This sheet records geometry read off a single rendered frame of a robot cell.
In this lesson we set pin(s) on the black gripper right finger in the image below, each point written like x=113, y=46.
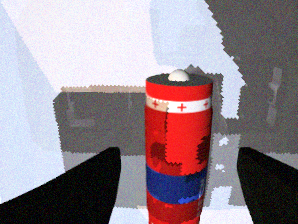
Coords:
x=270, y=187

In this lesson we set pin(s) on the red battery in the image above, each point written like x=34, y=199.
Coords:
x=178, y=133

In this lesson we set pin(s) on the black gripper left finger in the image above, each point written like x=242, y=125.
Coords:
x=84, y=194

